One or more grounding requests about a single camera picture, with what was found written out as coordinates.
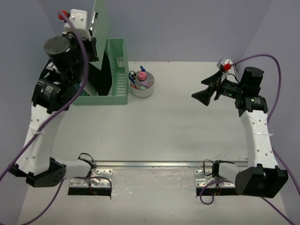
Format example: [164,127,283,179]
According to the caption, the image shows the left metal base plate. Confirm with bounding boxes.
[69,168,113,188]

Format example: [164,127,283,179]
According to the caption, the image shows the metal base plate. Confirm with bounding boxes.
[69,168,113,188]
[194,169,235,188]

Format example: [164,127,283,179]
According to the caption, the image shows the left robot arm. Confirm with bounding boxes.
[9,32,98,188]

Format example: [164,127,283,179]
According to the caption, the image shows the white clipboard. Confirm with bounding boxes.
[84,82,95,96]

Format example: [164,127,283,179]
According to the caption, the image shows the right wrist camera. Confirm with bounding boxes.
[217,58,233,82]

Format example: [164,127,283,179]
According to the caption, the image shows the white round desk organizer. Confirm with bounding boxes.
[129,71,155,98]

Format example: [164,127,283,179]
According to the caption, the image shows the green mesh file organizer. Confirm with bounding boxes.
[73,38,129,105]

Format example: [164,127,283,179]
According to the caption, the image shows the black handled scissors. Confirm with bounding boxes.
[128,70,136,80]

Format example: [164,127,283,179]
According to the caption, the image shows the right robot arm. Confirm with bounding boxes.
[192,67,288,198]

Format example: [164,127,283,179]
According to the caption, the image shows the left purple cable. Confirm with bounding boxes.
[0,10,113,225]

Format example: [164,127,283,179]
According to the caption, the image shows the black base cable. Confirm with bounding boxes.
[202,159,235,179]

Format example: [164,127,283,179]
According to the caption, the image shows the black clipboard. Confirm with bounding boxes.
[88,52,113,96]

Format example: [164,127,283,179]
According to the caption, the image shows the green clipboard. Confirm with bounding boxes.
[88,0,109,70]

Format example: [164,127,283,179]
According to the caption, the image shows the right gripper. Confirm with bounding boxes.
[192,72,245,107]

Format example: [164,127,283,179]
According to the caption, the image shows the purple highlighter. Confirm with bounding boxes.
[141,81,152,88]

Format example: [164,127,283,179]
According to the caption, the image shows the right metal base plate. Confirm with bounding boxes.
[194,169,235,188]

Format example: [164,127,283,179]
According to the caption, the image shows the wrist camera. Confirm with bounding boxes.
[217,58,233,82]
[62,9,91,41]

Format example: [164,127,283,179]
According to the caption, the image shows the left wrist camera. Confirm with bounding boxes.
[62,9,91,41]

